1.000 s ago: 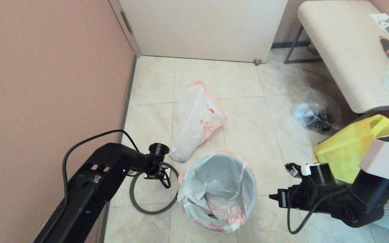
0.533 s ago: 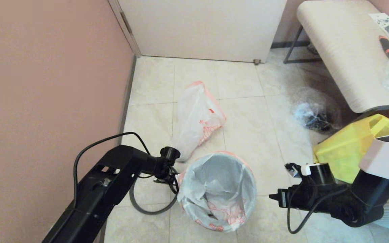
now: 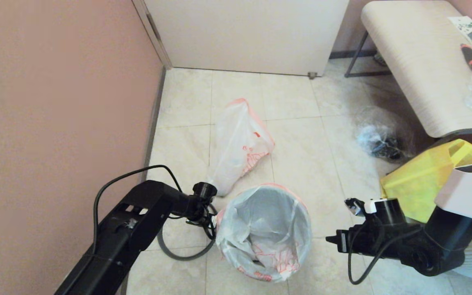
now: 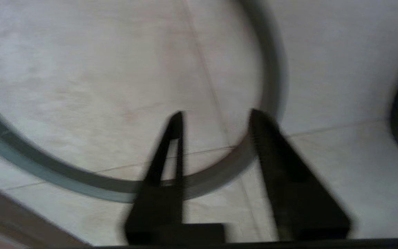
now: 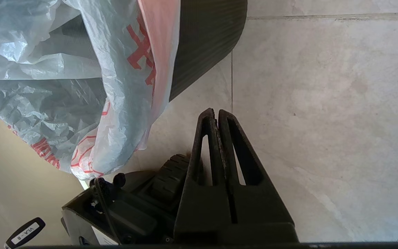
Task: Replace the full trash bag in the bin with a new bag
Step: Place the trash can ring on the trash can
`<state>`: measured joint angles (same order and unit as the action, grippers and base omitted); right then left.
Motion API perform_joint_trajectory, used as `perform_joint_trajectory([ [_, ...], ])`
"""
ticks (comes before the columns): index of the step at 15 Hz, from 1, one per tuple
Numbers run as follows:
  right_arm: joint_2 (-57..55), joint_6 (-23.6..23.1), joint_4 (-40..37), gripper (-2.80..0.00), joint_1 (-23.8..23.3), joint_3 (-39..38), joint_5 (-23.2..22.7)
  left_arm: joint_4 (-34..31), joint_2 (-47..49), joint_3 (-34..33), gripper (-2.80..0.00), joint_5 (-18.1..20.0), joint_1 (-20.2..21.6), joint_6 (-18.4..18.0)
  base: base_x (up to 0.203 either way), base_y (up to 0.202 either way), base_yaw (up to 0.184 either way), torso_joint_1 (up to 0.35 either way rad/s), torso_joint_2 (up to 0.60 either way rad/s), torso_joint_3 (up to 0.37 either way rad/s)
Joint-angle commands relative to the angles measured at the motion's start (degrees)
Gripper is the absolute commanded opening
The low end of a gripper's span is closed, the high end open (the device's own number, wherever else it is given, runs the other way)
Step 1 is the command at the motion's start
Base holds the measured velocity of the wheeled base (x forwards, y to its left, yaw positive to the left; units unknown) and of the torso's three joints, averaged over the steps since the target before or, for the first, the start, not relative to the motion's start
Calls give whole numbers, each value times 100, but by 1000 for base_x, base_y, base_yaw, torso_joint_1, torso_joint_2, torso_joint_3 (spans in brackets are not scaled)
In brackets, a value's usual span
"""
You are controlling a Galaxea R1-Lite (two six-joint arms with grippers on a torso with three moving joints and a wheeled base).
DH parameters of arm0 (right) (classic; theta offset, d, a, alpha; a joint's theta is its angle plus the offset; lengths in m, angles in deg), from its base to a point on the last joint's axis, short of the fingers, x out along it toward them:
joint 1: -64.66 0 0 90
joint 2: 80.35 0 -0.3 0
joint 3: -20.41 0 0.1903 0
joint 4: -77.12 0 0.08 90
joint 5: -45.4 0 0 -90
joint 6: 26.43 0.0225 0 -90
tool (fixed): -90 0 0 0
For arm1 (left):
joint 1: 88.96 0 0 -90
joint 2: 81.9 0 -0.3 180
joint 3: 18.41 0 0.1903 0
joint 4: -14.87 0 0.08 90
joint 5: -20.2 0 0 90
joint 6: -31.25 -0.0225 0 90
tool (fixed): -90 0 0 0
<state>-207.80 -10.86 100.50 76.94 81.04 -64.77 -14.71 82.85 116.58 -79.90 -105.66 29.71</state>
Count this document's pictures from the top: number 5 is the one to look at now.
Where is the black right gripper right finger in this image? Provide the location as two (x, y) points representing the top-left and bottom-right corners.
(218, 109), (300, 242)

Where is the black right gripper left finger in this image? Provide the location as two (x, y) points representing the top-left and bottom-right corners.
(174, 108), (236, 243)

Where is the white orange plastic bag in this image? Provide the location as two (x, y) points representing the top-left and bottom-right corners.
(0, 0), (181, 181)

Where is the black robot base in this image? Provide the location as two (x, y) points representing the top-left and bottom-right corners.
(61, 154), (205, 247)

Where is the black round trash bin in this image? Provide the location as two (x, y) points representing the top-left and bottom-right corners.
(169, 0), (248, 103)

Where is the thin black base cable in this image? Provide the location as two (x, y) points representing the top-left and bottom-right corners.
(93, 177), (122, 244)

